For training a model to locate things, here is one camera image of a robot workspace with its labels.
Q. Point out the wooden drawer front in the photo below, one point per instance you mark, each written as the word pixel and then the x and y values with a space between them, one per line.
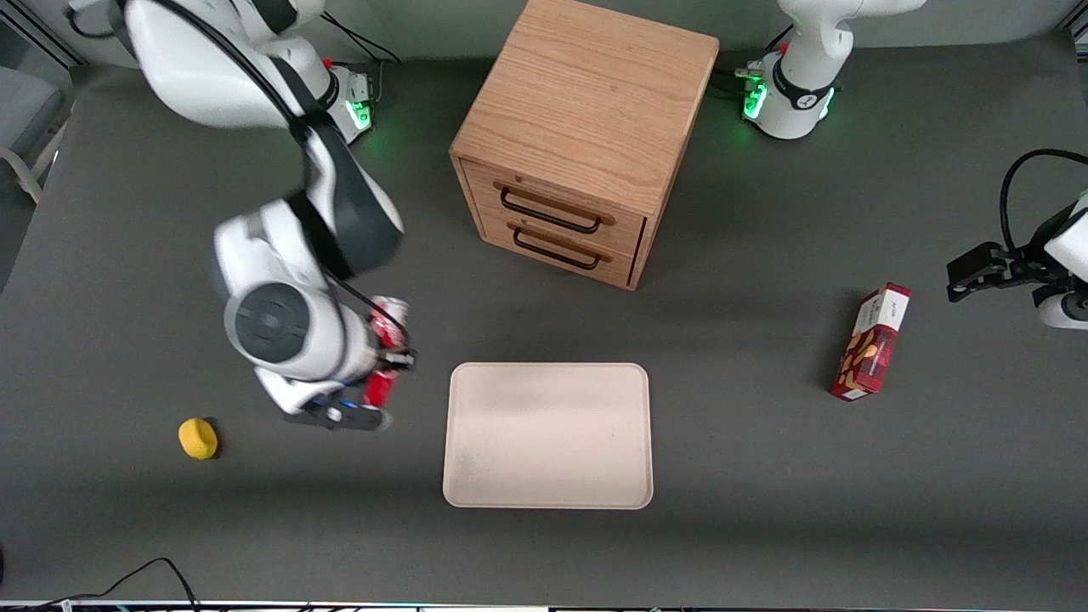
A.
pixel 552 242
pixel 552 197

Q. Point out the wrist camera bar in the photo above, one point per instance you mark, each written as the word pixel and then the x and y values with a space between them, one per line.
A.
pixel 1064 310
pixel 348 416

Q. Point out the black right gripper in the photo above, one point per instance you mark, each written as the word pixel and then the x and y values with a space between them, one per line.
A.
pixel 396 360

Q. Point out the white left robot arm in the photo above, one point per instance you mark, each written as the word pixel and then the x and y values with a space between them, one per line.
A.
pixel 799 85

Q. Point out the yellow lemon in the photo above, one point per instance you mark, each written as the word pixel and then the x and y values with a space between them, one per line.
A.
pixel 198 439

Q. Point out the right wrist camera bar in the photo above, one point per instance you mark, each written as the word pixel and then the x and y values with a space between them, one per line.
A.
pixel 348 416

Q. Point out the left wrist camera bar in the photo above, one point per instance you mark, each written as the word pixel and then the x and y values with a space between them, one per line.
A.
pixel 1064 310

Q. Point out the beige plastic tray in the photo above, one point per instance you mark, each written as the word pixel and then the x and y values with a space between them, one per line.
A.
pixel 548 435

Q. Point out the red snack box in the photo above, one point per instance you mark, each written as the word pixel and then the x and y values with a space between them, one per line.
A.
pixel 871 344

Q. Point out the wooden drawer cabinet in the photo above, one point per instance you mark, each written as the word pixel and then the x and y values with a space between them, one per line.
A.
pixel 586 110

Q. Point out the red coke bottle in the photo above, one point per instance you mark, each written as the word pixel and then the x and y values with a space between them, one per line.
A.
pixel 381 389

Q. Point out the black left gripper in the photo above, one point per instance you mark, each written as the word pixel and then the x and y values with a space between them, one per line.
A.
pixel 1022 258

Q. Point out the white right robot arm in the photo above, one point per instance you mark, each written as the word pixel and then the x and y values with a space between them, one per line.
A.
pixel 280 323

